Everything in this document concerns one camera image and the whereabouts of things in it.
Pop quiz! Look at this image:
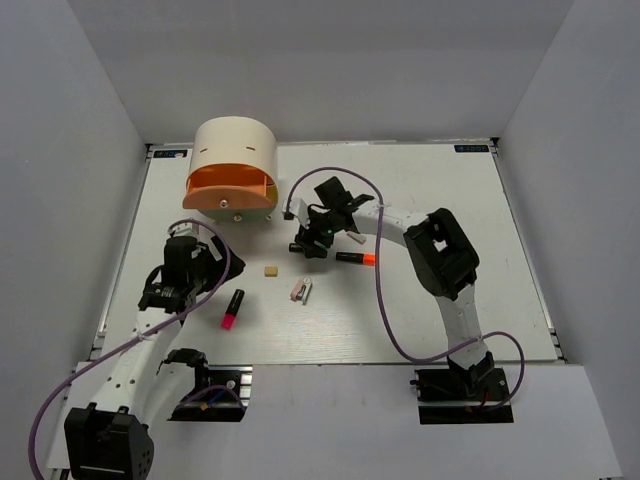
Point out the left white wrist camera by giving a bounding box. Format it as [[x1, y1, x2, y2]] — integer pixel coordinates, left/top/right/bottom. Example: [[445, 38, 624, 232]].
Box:
[[167, 219, 200, 240]]

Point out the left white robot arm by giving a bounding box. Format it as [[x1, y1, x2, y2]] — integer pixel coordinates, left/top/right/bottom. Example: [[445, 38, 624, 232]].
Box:
[[64, 234, 245, 479]]

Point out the grey white eraser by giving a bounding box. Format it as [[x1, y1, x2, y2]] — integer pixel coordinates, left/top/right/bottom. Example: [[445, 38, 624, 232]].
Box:
[[347, 231, 366, 245]]

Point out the orange cap black highlighter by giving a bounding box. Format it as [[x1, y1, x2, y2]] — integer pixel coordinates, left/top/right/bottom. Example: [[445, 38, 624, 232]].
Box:
[[335, 252, 376, 266]]

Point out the small beige eraser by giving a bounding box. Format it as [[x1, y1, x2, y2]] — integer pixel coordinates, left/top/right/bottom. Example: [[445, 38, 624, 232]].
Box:
[[264, 266, 278, 277]]

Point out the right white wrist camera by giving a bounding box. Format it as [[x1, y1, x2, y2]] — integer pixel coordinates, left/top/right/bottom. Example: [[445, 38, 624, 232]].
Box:
[[282, 197, 309, 226]]

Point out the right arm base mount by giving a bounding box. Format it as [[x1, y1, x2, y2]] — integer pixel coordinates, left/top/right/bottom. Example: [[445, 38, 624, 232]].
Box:
[[409, 368, 514, 425]]

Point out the pink cap black highlighter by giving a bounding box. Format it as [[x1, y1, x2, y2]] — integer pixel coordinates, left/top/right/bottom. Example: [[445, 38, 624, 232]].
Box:
[[221, 289, 245, 330]]

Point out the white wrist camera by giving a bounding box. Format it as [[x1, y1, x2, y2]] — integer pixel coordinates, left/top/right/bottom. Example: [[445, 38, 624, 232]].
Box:
[[282, 197, 309, 226], [167, 219, 200, 240]]

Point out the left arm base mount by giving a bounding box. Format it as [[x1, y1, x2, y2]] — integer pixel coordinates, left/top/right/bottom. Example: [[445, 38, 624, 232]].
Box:
[[169, 366, 253, 423]]

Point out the cream cylindrical desk organizer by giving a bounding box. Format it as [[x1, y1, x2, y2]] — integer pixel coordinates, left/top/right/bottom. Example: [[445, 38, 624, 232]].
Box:
[[182, 116, 279, 222]]

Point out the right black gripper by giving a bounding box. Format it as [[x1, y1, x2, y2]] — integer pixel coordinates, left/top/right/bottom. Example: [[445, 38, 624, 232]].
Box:
[[297, 205, 342, 258]]

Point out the orange organizer drawer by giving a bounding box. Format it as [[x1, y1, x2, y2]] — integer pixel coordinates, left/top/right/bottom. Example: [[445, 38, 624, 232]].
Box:
[[182, 163, 278, 210]]

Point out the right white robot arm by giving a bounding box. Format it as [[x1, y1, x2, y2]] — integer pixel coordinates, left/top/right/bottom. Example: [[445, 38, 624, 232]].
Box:
[[282, 176, 494, 399]]

